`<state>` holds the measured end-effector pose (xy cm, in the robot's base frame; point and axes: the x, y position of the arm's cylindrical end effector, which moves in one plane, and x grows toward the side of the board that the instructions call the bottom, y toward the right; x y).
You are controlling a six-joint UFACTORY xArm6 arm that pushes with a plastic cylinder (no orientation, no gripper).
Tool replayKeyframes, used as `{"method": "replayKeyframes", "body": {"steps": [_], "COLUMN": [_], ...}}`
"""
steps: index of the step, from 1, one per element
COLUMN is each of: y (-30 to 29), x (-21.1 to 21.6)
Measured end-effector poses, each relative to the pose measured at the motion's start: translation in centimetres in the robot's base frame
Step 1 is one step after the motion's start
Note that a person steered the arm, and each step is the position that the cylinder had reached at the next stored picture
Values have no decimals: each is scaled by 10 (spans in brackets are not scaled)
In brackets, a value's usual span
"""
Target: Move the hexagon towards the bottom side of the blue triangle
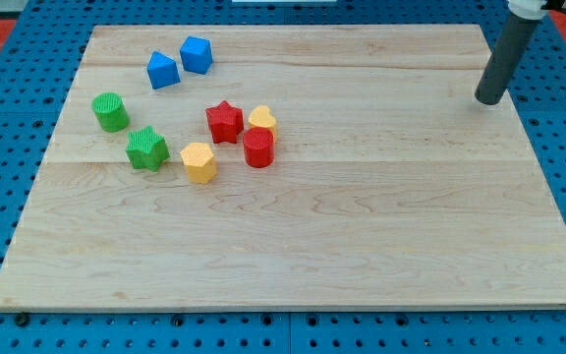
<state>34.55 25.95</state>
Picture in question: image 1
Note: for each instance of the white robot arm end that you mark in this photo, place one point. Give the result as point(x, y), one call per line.
point(535, 9)

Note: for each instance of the yellow hexagon block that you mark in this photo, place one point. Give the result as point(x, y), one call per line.
point(199, 162)

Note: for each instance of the red cylinder block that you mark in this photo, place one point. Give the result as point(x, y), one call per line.
point(258, 146)

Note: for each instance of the yellow heart block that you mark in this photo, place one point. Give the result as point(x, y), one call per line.
point(262, 117)

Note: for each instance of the red star block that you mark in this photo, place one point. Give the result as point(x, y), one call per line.
point(225, 122)

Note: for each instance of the wooden board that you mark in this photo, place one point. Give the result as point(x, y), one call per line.
point(391, 188)

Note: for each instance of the green star block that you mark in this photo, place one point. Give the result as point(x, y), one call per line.
point(146, 149)

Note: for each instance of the blue cube block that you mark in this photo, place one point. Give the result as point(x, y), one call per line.
point(196, 55)

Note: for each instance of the green cylinder block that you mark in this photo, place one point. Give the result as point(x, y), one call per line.
point(110, 112)

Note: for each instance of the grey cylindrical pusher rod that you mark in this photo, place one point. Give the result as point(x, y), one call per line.
point(504, 59)

